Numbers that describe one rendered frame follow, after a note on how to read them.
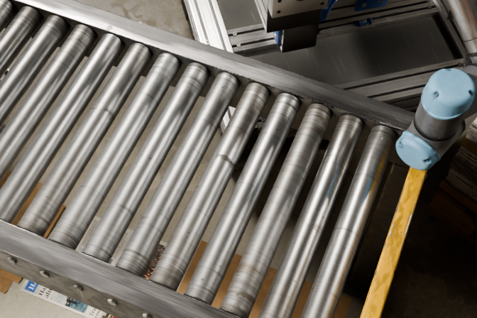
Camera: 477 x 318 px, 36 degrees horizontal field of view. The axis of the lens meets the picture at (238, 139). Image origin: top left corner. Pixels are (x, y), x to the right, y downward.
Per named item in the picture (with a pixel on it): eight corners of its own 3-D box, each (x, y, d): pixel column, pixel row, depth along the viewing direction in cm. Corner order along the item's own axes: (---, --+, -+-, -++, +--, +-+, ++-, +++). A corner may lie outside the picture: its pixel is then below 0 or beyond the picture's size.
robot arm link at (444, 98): (470, 48, 118) (453, 88, 127) (417, 77, 115) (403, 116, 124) (504, 81, 114) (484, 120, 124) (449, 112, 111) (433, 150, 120)
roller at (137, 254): (238, 87, 149) (245, 76, 145) (134, 290, 126) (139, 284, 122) (216, 75, 149) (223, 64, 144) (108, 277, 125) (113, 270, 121)
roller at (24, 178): (128, 48, 153) (125, 33, 149) (8, 237, 130) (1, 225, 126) (107, 41, 154) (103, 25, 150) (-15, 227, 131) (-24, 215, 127)
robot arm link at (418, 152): (436, 157, 120) (424, 182, 127) (472, 116, 124) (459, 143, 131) (397, 130, 122) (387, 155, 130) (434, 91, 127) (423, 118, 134)
